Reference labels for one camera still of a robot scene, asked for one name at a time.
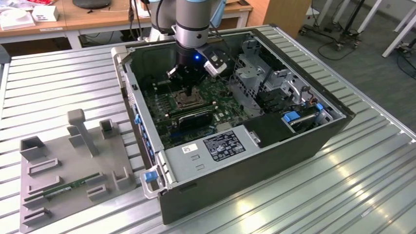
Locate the silver CPU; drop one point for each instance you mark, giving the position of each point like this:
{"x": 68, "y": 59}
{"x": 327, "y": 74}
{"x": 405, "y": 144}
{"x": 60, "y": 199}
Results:
{"x": 196, "y": 101}

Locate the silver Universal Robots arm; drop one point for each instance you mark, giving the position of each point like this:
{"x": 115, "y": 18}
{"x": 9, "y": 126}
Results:
{"x": 191, "y": 24}

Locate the CPU socket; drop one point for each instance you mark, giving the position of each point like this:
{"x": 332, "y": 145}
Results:
{"x": 189, "y": 107}

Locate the green motherboard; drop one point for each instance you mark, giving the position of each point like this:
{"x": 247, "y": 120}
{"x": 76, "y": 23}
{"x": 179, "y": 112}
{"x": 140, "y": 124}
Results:
{"x": 224, "y": 97}

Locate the metal drive cage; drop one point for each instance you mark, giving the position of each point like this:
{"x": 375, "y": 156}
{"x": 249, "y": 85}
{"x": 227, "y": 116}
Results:
{"x": 249, "y": 73}

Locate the black graphics card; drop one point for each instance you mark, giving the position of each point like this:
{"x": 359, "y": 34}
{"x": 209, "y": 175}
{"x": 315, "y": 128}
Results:
{"x": 195, "y": 120}

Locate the small silver heatsink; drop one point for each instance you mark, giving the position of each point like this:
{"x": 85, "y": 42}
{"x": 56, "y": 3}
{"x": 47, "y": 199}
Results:
{"x": 224, "y": 127}

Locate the wooden desk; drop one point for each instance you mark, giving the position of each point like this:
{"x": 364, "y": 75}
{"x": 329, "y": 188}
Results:
{"x": 97, "y": 17}

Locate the hard disk in blue carrier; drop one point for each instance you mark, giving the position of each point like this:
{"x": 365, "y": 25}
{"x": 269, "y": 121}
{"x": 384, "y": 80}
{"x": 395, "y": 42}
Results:
{"x": 289, "y": 117}

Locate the wooden cabinet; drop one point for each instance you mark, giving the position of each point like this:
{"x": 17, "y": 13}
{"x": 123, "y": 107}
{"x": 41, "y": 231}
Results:
{"x": 285, "y": 17}

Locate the grey power supply unit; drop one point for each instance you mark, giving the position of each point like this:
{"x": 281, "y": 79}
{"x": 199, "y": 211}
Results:
{"x": 195, "y": 165}

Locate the black round object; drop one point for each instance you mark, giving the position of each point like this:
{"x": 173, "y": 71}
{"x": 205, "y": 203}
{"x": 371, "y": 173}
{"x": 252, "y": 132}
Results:
{"x": 91, "y": 3}

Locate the small blue clip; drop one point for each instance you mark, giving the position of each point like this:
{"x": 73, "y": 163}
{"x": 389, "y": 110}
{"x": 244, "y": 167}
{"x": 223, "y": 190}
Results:
{"x": 319, "y": 106}

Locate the blue case latch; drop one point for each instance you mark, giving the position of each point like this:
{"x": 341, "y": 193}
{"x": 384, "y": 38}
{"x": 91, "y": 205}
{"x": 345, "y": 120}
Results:
{"x": 149, "y": 176}

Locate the black PC case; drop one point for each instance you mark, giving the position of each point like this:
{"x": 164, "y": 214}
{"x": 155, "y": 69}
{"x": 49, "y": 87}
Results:
{"x": 243, "y": 185}

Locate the small white printed box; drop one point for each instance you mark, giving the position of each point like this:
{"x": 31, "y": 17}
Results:
{"x": 45, "y": 12}

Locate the black wheeled stand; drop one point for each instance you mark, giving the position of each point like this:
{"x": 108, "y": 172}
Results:
{"x": 347, "y": 37}

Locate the grey parts rack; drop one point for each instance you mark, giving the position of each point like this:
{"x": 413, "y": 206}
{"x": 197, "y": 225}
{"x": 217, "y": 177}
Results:
{"x": 71, "y": 168}

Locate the large white box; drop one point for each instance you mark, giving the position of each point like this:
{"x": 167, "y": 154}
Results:
{"x": 16, "y": 23}

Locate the green RAM stick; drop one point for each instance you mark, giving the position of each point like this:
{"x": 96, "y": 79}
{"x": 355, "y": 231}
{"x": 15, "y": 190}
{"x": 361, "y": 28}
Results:
{"x": 69, "y": 185}

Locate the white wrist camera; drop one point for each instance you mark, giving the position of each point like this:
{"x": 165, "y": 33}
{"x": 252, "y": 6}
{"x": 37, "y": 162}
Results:
{"x": 216, "y": 65}

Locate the white table frame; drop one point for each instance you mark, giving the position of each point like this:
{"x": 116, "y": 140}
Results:
{"x": 387, "y": 52}

